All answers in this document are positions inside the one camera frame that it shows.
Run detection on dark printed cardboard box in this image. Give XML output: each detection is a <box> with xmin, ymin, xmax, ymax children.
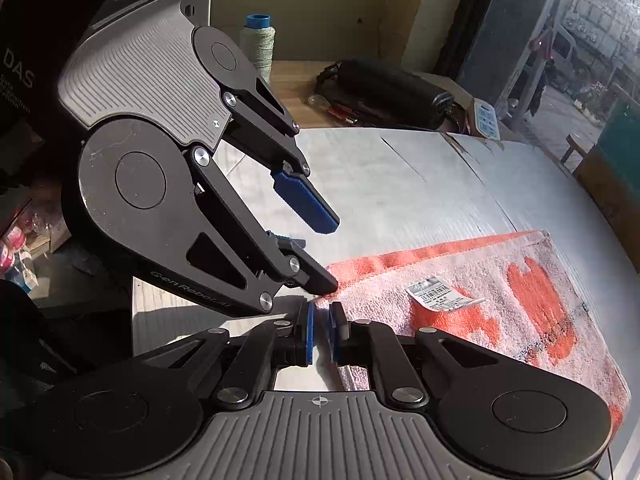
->
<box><xmin>0</xmin><ymin>0</ymin><xmax>103</xmax><ymax>128</ymax></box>

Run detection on white van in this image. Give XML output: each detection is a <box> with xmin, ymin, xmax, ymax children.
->
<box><xmin>547</xmin><ymin>22</ymin><xmax>582</xmax><ymax>92</ymax></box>

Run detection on pink and white packets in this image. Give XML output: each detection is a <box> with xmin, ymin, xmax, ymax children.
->
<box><xmin>0</xmin><ymin>199</ymin><xmax>41</xmax><ymax>292</ymax></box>

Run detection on black zip pouch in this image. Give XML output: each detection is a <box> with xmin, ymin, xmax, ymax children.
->
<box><xmin>316</xmin><ymin>58</ymin><xmax>469</xmax><ymax>134</ymax></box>

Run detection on green board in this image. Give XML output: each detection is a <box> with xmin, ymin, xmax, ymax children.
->
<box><xmin>597</xmin><ymin>97</ymin><xmax>640</xmax><ymax>162</ymax></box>

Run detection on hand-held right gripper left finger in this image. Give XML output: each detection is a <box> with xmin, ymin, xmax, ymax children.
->
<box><xmin>132</xmin><ymin>301</ymin><xmax>317</xmax><ymax>409</ymax></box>

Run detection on red handled screwdriver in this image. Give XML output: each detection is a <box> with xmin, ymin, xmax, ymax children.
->
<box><xmin>307</xmin><ymin>94</ymin><xmax>359</xmax><ymax>124</ymax></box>

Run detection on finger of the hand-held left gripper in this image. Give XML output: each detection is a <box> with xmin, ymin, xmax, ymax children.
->
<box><xmin>219</xmin><ymin>72</ymin><xmax>342</xmax><ymax>235</ymax></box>
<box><xmin>131</xmin><ymin>146</ymin><xmax>339</xmax><ymax>318</ymax></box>

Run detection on orange and white towel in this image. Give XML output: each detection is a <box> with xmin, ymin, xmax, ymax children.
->
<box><xmin>322</xmin><ymin>230</ymin><xmax>632</xmax><ymax>433</ymax></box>

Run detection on wooden stool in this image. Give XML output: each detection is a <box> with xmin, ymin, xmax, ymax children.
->
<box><xmin>559</xmin><ymin>132</ymin><xmax>601</xmax><ymax>166</ymax></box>

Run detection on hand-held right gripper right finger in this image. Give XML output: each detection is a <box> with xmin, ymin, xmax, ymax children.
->
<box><xmin>326</xmin><ymin>301</ymin><xmax>507</xmax><ymax>409</ymax></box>

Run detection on thread spool with blue core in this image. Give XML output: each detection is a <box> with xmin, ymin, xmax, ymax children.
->
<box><xmin>239</xmin><ymin>12</ymin><xmax>277</xmax><ymax>84</ymax></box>

